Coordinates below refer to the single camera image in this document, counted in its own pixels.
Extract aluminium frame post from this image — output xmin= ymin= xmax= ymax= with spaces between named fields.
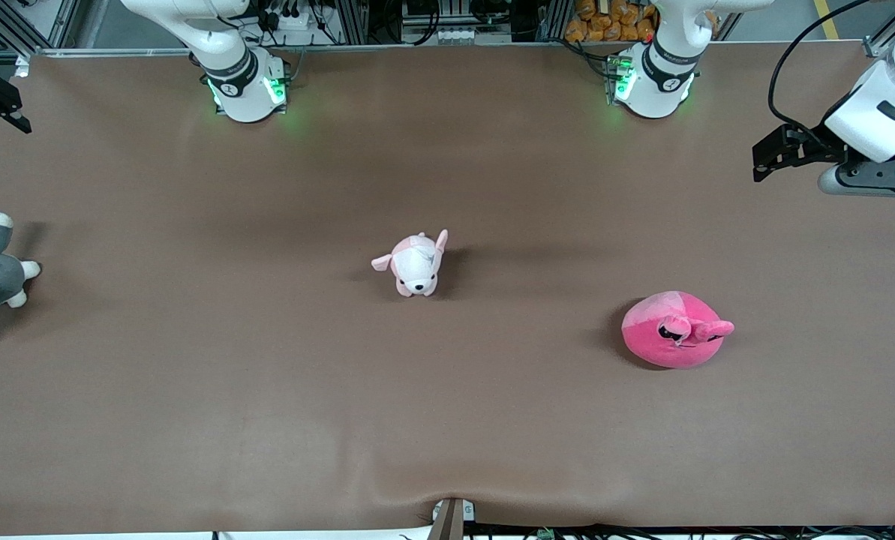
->
xmin=0 ymin=0 xmax=82 ymax=58
xmin=863 ymin=0 xmax=895 ymax=58

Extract pale pink plush dog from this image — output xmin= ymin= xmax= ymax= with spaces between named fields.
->
xmin=371 ymin=229 xmax=449 ymax=298

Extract brown camera mount post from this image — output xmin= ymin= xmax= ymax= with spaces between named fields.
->
xmin=428 ymin=497 xmax=476 ymax=540

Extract hot pink plush toy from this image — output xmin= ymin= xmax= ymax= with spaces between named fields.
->
xmin=621 ymin=291 xmax=735 ymax=370

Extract white power strip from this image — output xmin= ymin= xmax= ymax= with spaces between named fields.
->
xmin=270 ymin=6 xmax=314 ymax=35

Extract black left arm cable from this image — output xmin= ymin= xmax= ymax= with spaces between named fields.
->
xmin=767 ymin=0 xmax=869 ymax=148

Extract brown table cover mat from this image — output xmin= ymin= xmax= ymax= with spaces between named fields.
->
xmin=0 ymin=41 xmax=895 ymax=537

